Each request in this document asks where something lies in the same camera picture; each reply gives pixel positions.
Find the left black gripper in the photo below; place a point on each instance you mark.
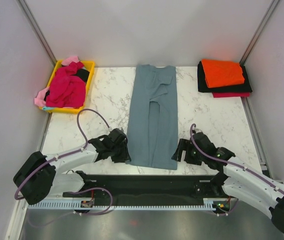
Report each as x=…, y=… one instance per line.
x=125, y=156

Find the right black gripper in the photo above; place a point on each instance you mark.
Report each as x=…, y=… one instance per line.
x=184, y=144

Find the grey-blue t shirt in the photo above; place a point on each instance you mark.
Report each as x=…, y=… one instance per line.
x=153, y=118

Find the yellow plastic bin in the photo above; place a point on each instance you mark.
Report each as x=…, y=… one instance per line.
x=88, y=65

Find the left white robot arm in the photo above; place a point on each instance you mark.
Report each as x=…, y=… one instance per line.
x=45, y=175

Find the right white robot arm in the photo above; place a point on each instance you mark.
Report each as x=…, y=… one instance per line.
x=235, y=178

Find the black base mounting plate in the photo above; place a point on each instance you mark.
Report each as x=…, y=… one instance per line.
x=148, y=190

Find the folded magenta t shirt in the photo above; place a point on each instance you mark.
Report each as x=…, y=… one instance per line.
x=230, y=94

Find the magenta t shirt in bin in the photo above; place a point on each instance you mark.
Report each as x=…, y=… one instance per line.
x=66, y=89

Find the black garment in bin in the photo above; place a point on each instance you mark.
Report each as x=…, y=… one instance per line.
x=83, y=74

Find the folded orange t shirt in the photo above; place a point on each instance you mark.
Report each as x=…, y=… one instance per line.
x=219, y=73

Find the folded black t shirt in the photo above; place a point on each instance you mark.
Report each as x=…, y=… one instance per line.
x=240, y=88

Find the light pink t shirt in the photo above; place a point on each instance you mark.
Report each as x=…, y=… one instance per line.
x=39, y=100

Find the aluminium front rail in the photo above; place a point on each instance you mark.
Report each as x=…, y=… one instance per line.
x=36, y=190

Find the white slotted cable duct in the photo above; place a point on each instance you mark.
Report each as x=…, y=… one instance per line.
x=81, y=205

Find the right aluminium frame post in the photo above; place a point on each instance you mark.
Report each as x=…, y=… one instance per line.
x=261, y=27

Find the aluminium frame post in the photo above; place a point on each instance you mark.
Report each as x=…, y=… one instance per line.
x=261, y=27
x=37, y=30

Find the left aluminium frame post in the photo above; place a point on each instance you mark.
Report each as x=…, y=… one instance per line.
x=37, y=30

